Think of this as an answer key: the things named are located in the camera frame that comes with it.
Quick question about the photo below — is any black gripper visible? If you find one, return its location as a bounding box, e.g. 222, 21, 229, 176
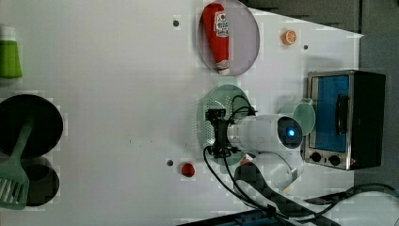
205, 109, 238, 158

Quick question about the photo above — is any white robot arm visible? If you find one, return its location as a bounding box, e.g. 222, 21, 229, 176
205, 109, 303, 190

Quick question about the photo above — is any red strawberry toy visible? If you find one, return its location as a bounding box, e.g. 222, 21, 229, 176
240, 157, 252, 166

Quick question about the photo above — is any small red tomato toy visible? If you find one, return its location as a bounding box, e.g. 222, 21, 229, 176
181, 163, 196, 177

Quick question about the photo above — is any mint green cup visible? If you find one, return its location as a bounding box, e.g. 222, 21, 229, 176
279, 98, 316, 136

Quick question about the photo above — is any grey round plate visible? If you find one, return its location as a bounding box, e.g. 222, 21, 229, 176
198, 0, 260, 76

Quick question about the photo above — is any red ketchup bottle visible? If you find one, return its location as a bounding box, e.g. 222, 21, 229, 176
202, 3, 230, 75

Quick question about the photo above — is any orange slice toy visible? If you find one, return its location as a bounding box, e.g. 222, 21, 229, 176
281, 30, 296, 45

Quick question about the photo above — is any black toaster oven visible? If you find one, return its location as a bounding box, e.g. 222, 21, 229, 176
302, 70, 386, 170

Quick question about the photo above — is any upper black utensil cup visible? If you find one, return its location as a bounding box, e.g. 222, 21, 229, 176
0, 94, 63, 159

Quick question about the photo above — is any black utensil cup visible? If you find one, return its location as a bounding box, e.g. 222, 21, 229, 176
22, 156, 59, 207
0, 94, 63, 159

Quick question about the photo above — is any lower black utensil cup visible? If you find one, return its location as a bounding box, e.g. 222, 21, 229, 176
22, 156, 59, 207

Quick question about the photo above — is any green spatula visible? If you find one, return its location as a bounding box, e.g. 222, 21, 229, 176
0, 121, 33, 210

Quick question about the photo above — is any green bottle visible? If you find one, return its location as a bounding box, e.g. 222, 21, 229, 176
0, 24, 23, 79

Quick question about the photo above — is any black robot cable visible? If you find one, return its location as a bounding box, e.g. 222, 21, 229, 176
202, 94, 399, 226

